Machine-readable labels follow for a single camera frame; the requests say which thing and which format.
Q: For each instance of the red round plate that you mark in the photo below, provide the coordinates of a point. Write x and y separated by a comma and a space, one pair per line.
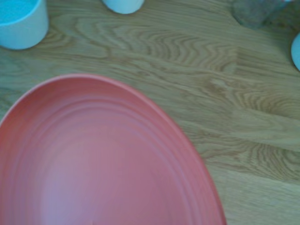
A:
98, 159

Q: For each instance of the white cylindrical cup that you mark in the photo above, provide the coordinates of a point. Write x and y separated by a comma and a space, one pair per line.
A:
124, 5
21, 25

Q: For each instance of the clear drinking glass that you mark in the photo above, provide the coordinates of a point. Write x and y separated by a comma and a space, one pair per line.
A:
255, 11

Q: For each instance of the light blue dish edge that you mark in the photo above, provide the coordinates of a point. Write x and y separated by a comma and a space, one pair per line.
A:
296, 52

